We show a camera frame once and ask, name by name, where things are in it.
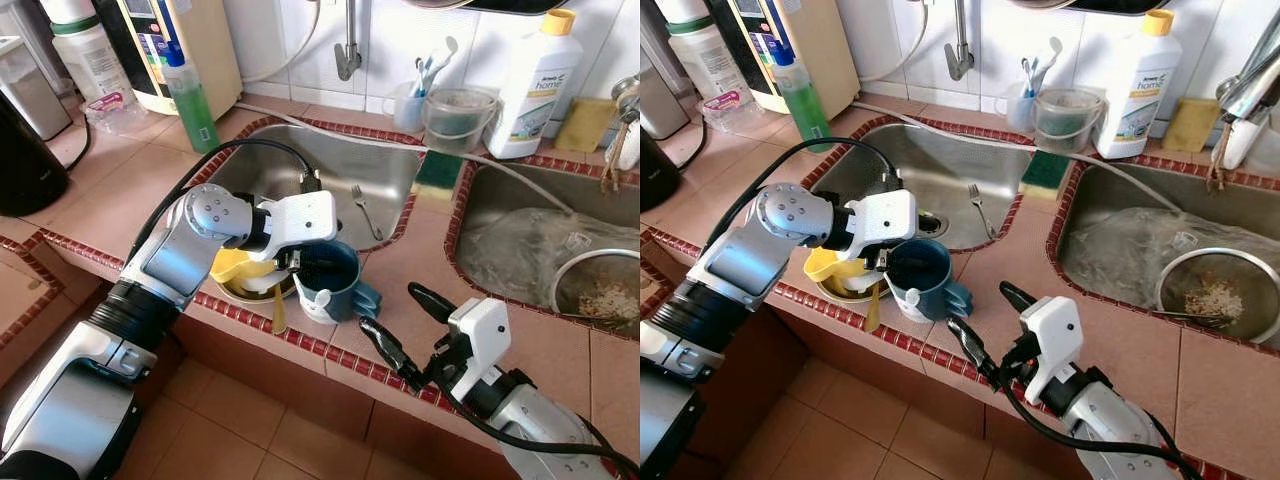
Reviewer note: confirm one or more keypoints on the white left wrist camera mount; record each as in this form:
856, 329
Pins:
305, 215
885, 215

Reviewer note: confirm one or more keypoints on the black kettle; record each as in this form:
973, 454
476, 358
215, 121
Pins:
658, 175
30, 170

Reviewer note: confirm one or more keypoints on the beige water purifier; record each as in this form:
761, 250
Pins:
825, 50
210, 50

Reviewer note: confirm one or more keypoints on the blue toothbrush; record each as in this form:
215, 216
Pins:
1027, 80
420, 80
430, 78
1037, 78

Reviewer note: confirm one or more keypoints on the small steel filter tap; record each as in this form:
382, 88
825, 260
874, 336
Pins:
347, 55
958, 55

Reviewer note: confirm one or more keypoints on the white angled brush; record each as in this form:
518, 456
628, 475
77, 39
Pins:
1055, 47
450, 48

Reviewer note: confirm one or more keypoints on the dark dish rack tray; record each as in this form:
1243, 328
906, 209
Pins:
1115, 5
510, 5

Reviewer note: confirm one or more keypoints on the yellow plastic bowl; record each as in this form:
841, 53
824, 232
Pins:
825, 265
232, 265

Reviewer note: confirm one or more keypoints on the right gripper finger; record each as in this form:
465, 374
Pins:
430, 302
392, 350
1018, 298
972, 348

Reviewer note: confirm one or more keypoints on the stainless steel sink basin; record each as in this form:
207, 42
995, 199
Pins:
500, 190
1110, 185
340, 165
950, 165

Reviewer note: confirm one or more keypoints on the steel fork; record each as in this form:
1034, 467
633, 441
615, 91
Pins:
362, 205
978, 205

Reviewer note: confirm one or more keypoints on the small clear box pink label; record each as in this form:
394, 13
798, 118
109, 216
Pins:
735, 110
115, 115

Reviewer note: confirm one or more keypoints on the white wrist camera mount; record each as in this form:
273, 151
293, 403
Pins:
1055, 340
885, 215
305, 215
482, 340

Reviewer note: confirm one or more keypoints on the stainless steel pot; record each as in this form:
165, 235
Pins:
575, 290
1180, 290

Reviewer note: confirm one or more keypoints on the green dish soap bottle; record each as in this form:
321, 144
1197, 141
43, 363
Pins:
805, 105
195, 110

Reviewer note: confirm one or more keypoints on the white plastic utensil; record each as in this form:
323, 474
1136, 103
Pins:
860, 282
265, 283

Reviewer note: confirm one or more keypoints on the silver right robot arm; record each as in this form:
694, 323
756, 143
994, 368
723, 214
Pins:
540, 430
1110, 430

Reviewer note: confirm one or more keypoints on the chrome kitchen faucet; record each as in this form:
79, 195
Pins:
628, 95
1250, 90

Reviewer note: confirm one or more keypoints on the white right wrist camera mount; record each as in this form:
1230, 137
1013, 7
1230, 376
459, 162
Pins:
482, 340
1055, 340

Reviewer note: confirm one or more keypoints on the clear plastic bag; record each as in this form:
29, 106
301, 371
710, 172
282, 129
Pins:
1120, 245
520, 250

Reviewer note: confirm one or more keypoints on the small stainless steel bowl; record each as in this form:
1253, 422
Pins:
840, 295
240, 294

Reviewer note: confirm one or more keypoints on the blue mug with white print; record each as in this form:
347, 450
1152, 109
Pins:
935, 295
340, 300

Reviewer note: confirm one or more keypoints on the dark green scouring pad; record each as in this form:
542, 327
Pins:
462, 125
1068, 125

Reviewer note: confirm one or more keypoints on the steel pan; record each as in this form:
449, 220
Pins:
435, 3
1040, 3

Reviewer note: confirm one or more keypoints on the grey plastic container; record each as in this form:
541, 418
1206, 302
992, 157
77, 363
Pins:
30, 80
660, 100

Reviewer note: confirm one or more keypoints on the green and yellow sponge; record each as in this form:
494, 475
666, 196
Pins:
440, 170
1045, 172

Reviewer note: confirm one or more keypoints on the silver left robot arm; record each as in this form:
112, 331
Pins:
180, 260
740, 265

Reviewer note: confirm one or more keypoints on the white detergent bottle yellow cap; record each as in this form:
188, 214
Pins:
1135, 110
530, 110

